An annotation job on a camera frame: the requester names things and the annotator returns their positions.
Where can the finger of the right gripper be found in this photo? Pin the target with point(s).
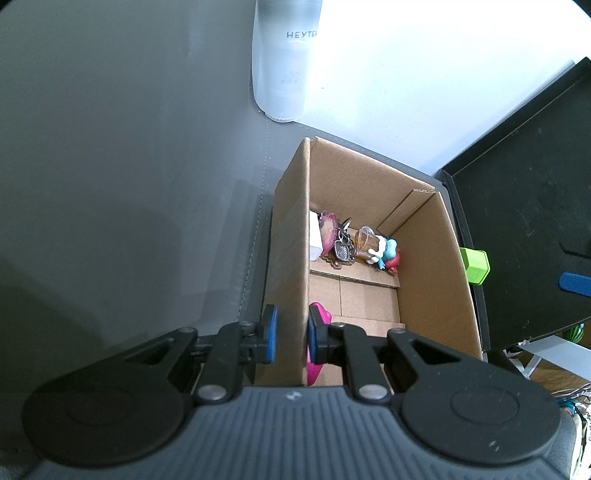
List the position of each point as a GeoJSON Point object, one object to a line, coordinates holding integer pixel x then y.
{"type": "Point", "coordinates": [575, 283]}

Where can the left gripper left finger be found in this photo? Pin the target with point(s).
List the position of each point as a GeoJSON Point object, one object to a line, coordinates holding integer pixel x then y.
{"type": "Point", "coordinates": [130, 405]}

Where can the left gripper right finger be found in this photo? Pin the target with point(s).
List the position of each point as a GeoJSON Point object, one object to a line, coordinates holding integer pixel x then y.
{"type": "Point", "coordinates": [460, 407]}

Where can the brown cardboard box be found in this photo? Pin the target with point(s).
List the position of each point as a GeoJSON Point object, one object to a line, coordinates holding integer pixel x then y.
{"type": "Point", "coordinates": [430, 293]}

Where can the magenta plastic toy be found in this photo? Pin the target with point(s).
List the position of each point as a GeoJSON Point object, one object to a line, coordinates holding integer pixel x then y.
{"type": "Point", "coordinates": [316, 368]}

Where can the keychain bunch with charms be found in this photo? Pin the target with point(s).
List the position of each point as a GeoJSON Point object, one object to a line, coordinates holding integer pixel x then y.
{"type": "Point", "coordinates": [341, 247]}

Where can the white charger cube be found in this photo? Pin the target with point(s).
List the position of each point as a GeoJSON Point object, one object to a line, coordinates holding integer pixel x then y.
{"type": "Point", "coordinates": [314, 237]}

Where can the watermelon patterned ball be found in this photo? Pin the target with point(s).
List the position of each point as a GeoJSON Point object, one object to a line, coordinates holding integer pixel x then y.
{"type": "Point", "coordinates": [575, 334]}

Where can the white Heytea bottle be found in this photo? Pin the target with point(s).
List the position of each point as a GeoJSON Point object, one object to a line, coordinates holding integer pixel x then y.
{"type": "Point", "coordinates": [282, 35]}

